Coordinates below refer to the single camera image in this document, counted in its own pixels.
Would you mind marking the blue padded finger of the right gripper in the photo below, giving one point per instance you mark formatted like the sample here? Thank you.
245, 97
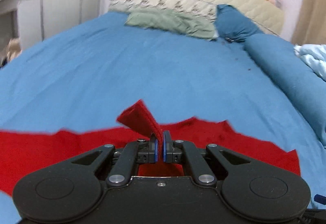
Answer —
320, 199

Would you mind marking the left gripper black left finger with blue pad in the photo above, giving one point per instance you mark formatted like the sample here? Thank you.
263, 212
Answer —
69, 190

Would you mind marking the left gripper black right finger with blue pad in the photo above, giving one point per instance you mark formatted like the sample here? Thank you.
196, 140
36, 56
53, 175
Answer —
245, 190

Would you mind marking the red knit garment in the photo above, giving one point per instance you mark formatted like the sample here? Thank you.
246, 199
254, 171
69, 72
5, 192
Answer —
23, 153

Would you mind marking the blue bed sheet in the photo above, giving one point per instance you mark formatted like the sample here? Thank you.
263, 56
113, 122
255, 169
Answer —
83, 78

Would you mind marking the dark blue rolled duvet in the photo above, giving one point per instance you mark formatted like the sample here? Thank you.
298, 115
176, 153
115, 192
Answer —
306, 91

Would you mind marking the light blue quilt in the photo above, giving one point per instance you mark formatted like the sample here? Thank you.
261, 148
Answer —
313, 55

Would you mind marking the beige bag on floor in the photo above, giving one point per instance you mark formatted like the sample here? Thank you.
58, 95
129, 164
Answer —
13, 49

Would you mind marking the dark blue pillow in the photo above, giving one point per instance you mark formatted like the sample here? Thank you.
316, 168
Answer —
233, 26

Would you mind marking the green pillow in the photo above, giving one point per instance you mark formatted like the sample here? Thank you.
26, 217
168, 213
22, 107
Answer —
175, 22

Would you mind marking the white shelf unit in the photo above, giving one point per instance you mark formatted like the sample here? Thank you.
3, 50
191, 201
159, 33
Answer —
21, 19

